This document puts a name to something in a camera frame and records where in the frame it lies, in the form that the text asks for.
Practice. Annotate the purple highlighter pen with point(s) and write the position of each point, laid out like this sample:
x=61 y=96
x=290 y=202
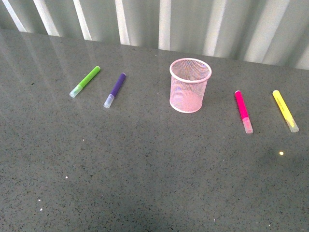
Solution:
x=115 y=90

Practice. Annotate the pink highlighter pen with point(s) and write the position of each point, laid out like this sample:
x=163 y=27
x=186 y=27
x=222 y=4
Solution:
x=243 y=112

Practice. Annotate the pink mesh pen cup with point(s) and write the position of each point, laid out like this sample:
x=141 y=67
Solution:
x=189 y=78

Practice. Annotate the green highlighter pen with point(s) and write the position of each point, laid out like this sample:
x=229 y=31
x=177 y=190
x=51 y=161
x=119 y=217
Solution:
x=84 y=82

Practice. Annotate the yellow highlighter pen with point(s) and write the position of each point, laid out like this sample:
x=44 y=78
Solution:
x=285 y=111

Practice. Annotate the white pleated curtain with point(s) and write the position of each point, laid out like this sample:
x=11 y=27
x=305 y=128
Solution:
x=263 y=31

